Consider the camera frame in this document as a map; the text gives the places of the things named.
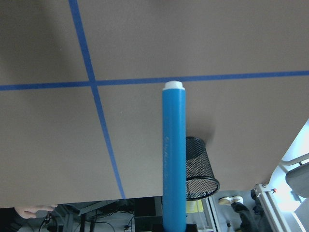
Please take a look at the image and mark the grey office chair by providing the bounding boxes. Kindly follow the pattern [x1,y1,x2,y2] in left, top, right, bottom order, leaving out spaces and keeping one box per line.
[280,153,309,209]

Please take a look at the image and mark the far black mesh pen cup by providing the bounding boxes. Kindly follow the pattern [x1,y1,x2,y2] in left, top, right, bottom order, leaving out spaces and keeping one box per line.
[186,136,220,201]

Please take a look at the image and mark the blue highlighter marker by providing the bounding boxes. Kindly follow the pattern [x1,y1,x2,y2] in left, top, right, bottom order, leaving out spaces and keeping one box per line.
[162,81,186,232]

